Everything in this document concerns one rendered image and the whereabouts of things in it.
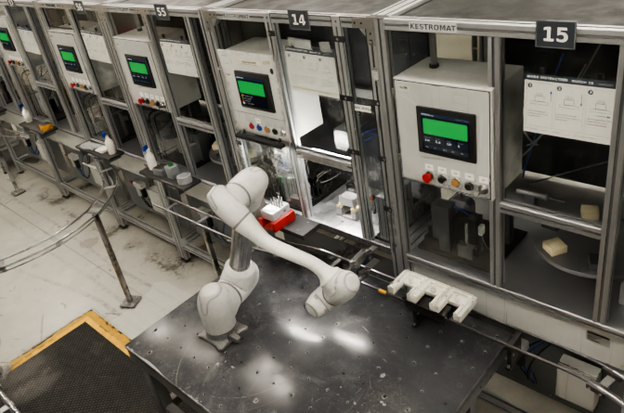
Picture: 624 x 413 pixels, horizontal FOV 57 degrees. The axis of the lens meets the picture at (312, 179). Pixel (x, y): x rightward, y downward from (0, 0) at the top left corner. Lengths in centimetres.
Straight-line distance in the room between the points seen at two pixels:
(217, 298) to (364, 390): 77
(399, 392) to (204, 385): 85
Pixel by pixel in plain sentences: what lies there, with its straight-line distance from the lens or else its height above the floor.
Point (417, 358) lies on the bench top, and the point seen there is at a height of 68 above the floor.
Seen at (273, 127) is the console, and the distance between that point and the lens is 296.
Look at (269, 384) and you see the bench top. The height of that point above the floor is 68.
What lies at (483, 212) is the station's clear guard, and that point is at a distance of 242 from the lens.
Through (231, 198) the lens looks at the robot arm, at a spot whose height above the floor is 146.
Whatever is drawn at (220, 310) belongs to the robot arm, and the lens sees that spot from 273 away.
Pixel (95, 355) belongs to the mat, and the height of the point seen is 1.
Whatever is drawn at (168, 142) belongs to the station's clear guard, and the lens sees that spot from 399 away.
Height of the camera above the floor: 258
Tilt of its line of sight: 29 degrees down
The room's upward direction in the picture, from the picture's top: 10 degrees counter-clockwise
